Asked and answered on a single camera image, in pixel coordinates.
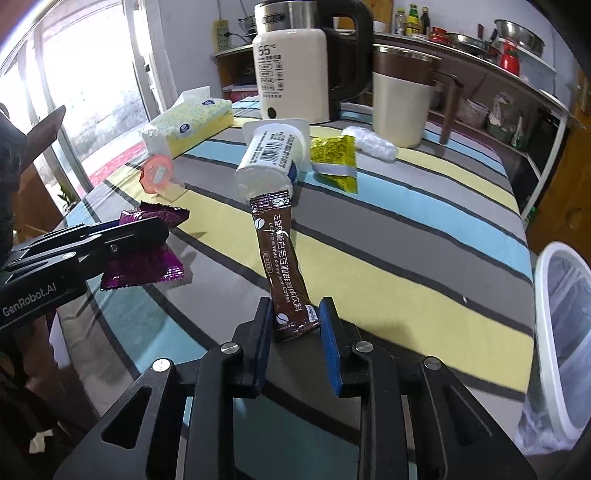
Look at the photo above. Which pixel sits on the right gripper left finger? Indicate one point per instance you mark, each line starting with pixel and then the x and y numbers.
pixel 254 338

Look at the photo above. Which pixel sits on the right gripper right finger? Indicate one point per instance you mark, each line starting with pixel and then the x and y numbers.
pixel 346 370

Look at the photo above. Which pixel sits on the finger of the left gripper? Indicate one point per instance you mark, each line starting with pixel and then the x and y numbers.
pixel 145 232

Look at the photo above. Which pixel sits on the purple foil wrapper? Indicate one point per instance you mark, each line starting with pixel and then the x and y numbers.
pixel 152 265

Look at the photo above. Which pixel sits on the brown coffee stick sachet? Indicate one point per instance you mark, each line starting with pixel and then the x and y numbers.
pixel 293 312

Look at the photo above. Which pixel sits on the white yogurt cup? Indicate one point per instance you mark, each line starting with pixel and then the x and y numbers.
pixel 277 152

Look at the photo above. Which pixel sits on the yellow snack packet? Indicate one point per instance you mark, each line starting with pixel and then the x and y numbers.
pixel 335 159

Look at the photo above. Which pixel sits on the clear plastic wrap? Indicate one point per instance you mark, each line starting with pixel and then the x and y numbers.
pixel 371 144

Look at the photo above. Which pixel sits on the white trash bin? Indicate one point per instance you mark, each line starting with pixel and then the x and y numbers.
pixel 557 406

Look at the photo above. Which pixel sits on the metal kitchen shelf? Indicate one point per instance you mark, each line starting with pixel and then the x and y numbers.
pixel 526 126

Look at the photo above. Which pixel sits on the yellow white tissue pack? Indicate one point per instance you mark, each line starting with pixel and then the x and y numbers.
pixel 193 118

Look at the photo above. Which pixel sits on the white power strip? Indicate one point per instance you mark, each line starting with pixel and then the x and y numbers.
pixel 220 35

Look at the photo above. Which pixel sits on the white electric kettle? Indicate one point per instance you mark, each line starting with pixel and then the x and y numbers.
pixel 310 56

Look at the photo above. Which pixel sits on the cream brown lidded mug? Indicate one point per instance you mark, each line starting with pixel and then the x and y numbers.
pixel 403 84

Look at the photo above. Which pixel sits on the red bottle on shelf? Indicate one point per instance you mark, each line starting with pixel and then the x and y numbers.
pixel 510 59

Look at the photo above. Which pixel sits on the steel mixing bowl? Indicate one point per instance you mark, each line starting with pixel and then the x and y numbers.
pixel 521 36

